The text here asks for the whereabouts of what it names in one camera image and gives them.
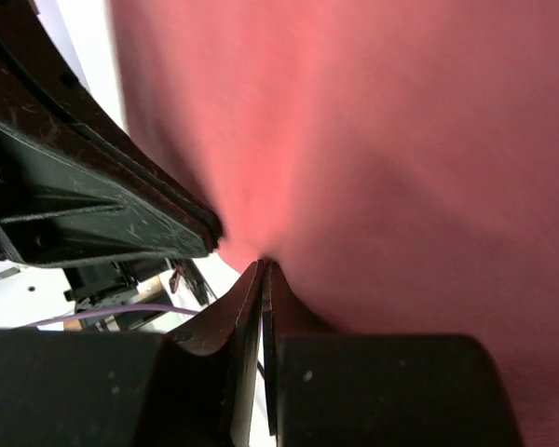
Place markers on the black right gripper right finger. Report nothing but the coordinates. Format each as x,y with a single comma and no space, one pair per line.
283,315

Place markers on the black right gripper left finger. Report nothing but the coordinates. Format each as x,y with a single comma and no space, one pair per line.
214,375

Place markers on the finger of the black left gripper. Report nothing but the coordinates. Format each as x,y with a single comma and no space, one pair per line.
27,49
64,202

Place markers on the pink t-shirt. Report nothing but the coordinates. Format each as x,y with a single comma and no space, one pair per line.
398,159

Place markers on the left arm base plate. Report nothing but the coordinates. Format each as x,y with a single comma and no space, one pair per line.
175,282

